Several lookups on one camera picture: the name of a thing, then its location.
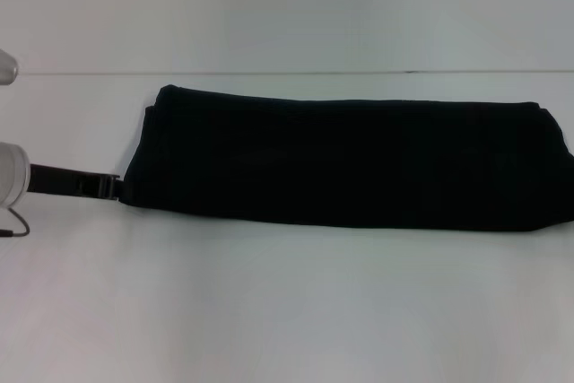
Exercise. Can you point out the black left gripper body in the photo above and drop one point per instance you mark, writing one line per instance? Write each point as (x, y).
(67, 182)

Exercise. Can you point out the black shirt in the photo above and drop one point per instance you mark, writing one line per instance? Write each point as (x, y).
(350, 163)

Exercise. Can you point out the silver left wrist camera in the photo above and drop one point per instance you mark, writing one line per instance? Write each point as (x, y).
(6, 68)

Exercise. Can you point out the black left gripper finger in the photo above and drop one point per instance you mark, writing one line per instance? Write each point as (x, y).
(119, 186)

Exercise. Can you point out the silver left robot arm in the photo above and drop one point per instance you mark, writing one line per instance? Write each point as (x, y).
(13, 174)

